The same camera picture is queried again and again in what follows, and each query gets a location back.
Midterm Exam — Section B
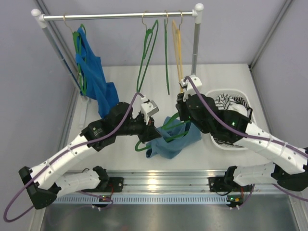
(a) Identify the teal blue tank top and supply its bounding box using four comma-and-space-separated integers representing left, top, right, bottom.
145, 116, 202, 160

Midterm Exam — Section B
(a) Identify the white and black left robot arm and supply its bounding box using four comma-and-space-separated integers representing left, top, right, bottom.
19, 100, 161, 209

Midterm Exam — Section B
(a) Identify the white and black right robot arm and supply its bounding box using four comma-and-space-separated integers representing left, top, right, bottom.
176, 93, 308, 192

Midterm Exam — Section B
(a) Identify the bright blue tank top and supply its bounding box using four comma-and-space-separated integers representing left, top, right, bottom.
77, 24, 119, 118

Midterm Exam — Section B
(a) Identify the green hanger with blue top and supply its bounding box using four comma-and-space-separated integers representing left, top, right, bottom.
63, 15, 87, 96

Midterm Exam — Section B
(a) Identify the yellow hanger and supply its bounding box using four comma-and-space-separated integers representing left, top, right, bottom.
172, 10, 183, 81

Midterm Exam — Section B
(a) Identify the white plastic laundry basket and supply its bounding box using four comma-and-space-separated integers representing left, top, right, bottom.
206, 89, 255, 151

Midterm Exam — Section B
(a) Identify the black and white striped garment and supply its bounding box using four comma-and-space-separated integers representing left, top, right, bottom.
214, 93, 251, 146

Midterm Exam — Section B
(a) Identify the silver and white clothes rack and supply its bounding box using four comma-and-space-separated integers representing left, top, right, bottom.
31, 2, 205, 128

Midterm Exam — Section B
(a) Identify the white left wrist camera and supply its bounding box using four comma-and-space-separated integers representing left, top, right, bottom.
141, 97, 159, 118

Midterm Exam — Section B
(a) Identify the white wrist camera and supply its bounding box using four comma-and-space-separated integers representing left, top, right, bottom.
179, 75, 203, 102
141, 97, 159, 118

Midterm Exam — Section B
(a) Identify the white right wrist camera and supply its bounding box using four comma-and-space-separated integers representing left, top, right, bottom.
179, 75, 203, 102

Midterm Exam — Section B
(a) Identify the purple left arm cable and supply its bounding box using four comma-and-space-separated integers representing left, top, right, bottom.
3, 92, 147, 222

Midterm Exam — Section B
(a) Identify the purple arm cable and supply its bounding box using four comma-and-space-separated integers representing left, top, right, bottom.
184, 76, 308, 210
3, 92, 147, 222

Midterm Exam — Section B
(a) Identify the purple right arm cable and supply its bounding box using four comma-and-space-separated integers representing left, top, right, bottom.
184, 76, 308, 210

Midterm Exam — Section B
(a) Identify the aluminium mounting rail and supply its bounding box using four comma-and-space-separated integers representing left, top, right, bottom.
51, 169, 299, 205

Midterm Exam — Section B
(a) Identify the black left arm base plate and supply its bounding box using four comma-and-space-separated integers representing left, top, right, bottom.
105, 177, 124, 193

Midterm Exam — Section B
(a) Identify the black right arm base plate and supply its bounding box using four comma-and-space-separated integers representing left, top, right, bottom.
208, 177, 231, 196

